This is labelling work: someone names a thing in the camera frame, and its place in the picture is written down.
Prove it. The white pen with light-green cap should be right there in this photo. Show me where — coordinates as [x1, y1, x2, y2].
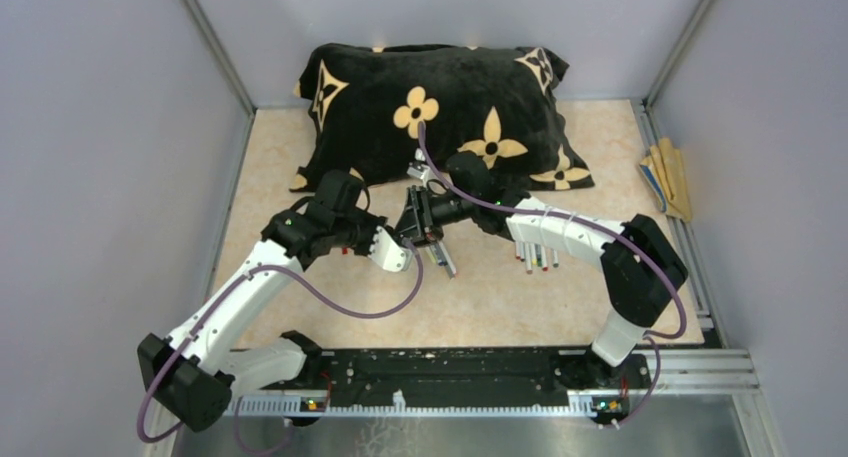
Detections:
[426, 245, 441, 266]

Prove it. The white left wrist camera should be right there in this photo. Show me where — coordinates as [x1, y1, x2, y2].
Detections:
[367, 226, 412, 273]

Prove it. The folded yellow and blue cloth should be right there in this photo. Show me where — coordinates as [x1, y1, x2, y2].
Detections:
[638, 137, 693, 223]

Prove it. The aluminium wall rail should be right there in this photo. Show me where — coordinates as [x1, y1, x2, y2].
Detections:
[180, 0, 257, 118]

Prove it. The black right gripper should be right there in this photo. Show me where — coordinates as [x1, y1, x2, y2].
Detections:
[387, 187, 478, 251]

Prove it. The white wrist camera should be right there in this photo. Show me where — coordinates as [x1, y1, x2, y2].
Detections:
[367, 226, 412, 273]
[407, 149, 437, 185]

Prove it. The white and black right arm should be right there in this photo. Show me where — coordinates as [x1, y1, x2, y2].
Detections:
[395, 151, 688, 389]

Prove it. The black pillow with cream flowers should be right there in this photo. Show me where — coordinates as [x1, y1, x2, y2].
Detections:
[290, 43, 594, 193]

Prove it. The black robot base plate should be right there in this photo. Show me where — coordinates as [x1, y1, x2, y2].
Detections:
[269, 346, 651, 408]

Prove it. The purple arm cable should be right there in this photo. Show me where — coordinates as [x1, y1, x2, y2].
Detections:
[135, 241, 425, 455]
[417, 121, 689, 429]

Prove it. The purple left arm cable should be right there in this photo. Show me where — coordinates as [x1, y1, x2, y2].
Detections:
[135, 241, 425, 455]

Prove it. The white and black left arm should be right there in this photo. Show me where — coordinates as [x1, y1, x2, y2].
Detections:
[136, 170, 412, 443]

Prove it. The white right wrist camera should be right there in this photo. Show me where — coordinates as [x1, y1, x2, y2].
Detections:
[407, 149, 437, 185]

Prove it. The aluminium front frame rail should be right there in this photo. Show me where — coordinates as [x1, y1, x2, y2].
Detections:
[157, 343, 783, 456]

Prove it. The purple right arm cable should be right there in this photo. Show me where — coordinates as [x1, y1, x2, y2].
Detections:
[417, 121, 689, 429]

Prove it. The white marker with red cap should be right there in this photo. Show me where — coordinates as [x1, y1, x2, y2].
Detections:
[538, 246, 549, 272]

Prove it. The white pen with brown cap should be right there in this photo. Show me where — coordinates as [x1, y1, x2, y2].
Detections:
[523, 243, 535, 275]

